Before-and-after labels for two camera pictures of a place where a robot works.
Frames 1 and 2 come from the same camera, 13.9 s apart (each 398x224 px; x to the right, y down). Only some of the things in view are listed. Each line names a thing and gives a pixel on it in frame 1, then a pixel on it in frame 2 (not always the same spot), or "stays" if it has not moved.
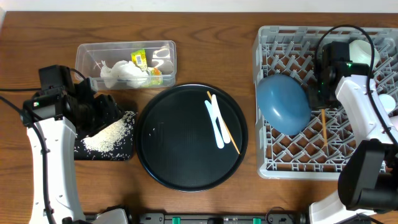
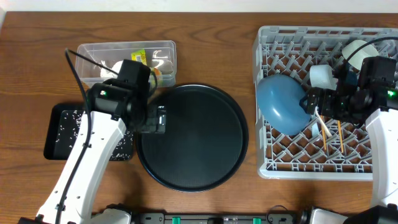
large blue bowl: (285, 103) stays
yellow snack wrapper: (139, 59) stays
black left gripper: (101, 109) → (159, 119)
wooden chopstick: (226, 127) → (339, 124)
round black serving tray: (177, 142) stays
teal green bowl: (360, 52) stays
